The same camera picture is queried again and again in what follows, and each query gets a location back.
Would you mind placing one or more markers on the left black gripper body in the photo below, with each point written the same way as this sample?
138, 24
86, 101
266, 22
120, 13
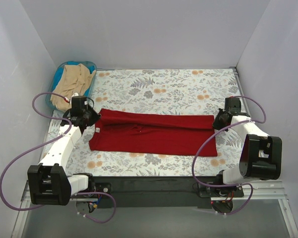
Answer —
92, 117

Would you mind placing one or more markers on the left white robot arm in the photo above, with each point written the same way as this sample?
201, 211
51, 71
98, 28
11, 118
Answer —
48, 181

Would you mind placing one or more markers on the beige t shirt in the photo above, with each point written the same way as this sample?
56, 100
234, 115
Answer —
74, 79

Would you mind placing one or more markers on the red t shirt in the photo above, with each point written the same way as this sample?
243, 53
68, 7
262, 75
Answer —
180, 135

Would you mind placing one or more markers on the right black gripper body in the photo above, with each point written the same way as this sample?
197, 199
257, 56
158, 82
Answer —
219, 121

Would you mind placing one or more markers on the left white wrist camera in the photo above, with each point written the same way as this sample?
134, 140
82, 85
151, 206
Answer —
74, 95

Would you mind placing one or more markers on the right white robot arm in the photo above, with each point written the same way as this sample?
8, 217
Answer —
261, 156

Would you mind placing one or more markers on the aluminium rail frame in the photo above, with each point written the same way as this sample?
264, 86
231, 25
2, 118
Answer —
267, 214

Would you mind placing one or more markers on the blue plastic basket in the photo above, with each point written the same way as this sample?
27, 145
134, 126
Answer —
54, 81

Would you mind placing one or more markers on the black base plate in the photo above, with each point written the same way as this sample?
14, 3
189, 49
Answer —
130, 192

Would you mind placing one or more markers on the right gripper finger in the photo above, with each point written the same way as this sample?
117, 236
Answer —
220, 116
217, 124

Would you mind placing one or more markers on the blue t shirt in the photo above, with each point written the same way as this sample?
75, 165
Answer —
57, 77

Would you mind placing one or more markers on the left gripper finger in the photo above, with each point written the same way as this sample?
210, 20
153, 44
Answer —
91, 120
91, 112

